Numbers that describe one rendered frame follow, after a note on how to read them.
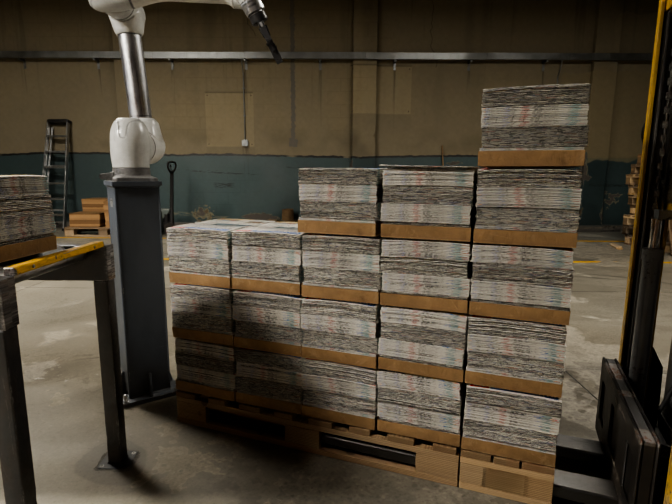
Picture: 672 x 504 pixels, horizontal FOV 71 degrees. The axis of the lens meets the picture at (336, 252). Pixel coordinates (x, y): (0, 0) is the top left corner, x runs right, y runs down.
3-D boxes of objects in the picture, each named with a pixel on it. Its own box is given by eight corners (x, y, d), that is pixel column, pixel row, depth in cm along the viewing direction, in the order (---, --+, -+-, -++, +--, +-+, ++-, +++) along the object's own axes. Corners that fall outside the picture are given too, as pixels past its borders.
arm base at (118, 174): (96, 180, 212) (95, 167, 211) (148, 180, 224) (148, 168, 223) (103, 181, 197) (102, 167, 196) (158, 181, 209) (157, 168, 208)
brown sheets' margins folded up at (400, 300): (226, 356, 233) (223, 255, 224) (471, 398, 192) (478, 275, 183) (174, 390, 197) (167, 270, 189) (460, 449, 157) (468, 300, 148)
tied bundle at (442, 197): (403, 226, 191) (404, 168, 187) (478, 229, 181) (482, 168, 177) (378, 239, 155) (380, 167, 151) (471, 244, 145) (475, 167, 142)
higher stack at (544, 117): (467, 430, 195) (486, 104, 173) (547, 445, 184) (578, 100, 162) (456, 488, 159) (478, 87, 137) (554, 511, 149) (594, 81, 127)
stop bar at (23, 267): (105, 246, 155) (105, 240, 155) (16, 276, 113) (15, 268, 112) (95, 246, 155) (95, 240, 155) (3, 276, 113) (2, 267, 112)
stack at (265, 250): (227, 384, 235) (221, 217, 221) (469, 430, 195) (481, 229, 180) (175, 422, 200) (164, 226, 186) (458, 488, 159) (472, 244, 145)
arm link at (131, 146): (105, 167, 202) (100, 114, 198) (121, 167, 220) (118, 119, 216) (143, 167, 203) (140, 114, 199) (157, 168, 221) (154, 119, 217)
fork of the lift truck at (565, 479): (319, 429, 189) (319, 419, 189) (618, 493, 153) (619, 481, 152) (308, 442, 180) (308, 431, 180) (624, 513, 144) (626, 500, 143)
